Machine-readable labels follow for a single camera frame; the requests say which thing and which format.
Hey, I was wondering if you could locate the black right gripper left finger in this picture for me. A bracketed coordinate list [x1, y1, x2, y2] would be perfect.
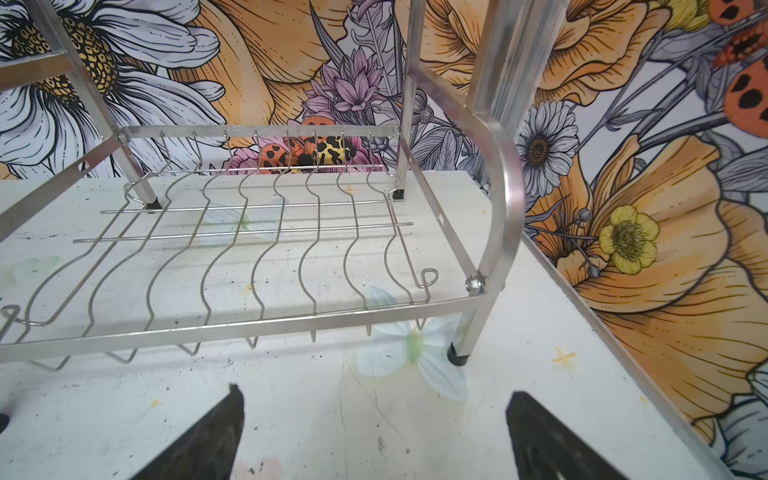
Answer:
[133, 384, 245, 479]

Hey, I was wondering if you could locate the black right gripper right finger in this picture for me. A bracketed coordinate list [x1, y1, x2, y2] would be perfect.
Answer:
[506, 391, 626, 480]

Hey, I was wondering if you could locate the silver metal dish rack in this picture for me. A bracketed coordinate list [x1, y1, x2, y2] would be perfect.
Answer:
[1, 1, 568, 371]

